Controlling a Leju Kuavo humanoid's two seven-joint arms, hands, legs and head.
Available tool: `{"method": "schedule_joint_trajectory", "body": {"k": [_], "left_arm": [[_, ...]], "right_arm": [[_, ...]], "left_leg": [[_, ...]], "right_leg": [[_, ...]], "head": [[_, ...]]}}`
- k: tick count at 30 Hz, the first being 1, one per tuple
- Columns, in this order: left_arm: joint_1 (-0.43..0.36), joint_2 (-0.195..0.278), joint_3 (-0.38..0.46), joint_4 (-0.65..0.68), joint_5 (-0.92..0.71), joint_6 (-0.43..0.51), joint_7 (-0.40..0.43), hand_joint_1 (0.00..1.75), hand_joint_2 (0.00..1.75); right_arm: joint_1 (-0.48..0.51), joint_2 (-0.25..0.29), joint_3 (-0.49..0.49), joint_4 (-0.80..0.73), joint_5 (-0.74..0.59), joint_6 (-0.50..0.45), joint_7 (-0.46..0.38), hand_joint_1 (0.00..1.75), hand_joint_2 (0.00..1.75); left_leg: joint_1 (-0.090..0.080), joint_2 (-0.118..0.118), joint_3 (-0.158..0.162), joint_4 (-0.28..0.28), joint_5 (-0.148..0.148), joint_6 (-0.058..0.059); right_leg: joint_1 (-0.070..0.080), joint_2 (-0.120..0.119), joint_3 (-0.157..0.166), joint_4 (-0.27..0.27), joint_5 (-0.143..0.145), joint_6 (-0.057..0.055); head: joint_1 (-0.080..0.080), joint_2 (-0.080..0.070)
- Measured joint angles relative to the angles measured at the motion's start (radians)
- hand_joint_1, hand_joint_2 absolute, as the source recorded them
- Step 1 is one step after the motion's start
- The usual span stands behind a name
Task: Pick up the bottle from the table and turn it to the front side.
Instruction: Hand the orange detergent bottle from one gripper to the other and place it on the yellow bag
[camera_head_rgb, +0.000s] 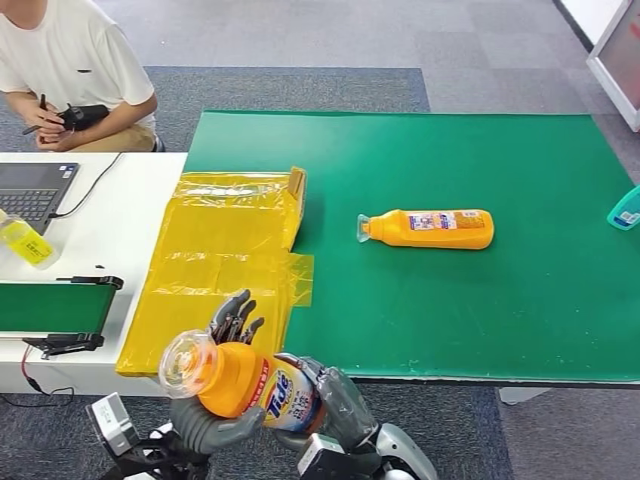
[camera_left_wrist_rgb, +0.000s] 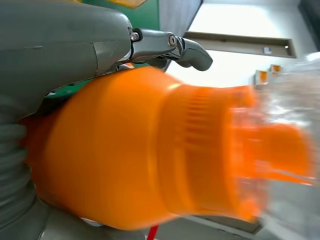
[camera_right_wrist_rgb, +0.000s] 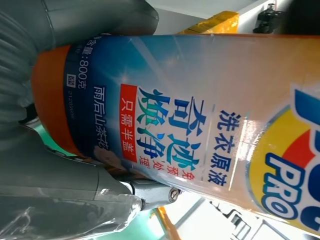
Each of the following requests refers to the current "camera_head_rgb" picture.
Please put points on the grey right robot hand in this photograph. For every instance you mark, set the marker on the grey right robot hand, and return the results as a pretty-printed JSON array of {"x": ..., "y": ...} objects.
[{"x": 350, "y": 411}]

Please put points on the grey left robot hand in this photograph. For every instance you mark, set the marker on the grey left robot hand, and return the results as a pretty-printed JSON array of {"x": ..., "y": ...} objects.
[{"x": 210, "y": 430}]

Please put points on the orange detergent bottle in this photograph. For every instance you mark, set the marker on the orange detergent bottle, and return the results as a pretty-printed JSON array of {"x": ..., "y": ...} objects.
[
  {"x": 430, "y": 237},
  {"x": 235, "y": 384}
]

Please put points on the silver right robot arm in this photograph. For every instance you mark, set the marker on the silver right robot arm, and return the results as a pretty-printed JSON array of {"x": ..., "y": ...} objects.
[{"x": 397, "y": 476}]

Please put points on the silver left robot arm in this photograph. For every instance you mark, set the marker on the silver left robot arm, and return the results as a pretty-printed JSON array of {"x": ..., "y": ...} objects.
[{"x": 150, "y": 457}]

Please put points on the clear bottle with yellow label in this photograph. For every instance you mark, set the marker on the clear bottle with yellow label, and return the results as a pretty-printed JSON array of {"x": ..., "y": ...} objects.
[{"x": 25, "y": 244}]

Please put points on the teal spray bottle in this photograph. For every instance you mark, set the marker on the teal spray bottle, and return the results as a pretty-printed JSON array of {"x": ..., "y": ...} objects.
[{"x": 625, "y": 210}]

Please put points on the yellow plastic-wrapped box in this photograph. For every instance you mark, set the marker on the yellow plastic-wrapped box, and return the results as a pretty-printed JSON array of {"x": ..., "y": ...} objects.
[{"x": 200, "y": 265}]

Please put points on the white table foot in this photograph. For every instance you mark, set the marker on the white table foot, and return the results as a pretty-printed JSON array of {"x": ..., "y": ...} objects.
[{"x": 522, "y": 395}]

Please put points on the small green conveyor belt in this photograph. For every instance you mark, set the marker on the small green conveyor belt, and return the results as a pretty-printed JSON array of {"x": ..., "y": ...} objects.
[{"x": 50, "y": 306}]

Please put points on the green table mat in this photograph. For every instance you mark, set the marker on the green table mat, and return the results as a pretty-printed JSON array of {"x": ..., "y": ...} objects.
[{"x": 450, "y": 159}]

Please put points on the dark grey laptop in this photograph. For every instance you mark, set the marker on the dark grey laptop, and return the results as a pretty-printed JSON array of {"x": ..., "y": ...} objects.
[{"x": 30, "y": 192}]

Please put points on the black remote controller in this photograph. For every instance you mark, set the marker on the black remote controller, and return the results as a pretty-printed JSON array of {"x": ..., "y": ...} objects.
[{"x": 84, "y": 116}]

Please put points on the person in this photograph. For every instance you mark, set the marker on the person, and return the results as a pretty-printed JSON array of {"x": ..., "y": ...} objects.
[{"x": 80, "y": 53}]

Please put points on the white framed board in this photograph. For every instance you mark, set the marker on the white framed board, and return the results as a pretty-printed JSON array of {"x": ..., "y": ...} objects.
[{"x": 612, "y": 73}]

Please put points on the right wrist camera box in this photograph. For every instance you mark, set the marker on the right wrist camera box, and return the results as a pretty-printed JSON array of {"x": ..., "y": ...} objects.
[{"x": 320, "y": 460}]

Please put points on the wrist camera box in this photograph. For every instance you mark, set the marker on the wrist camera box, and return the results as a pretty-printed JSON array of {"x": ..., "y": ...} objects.
[
  {"x": 320, "y": 460},
  {"x": 112, "y": 424}
]

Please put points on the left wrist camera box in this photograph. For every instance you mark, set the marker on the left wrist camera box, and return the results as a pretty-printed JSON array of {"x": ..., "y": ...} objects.
[{"x": 112, "y": 424}]

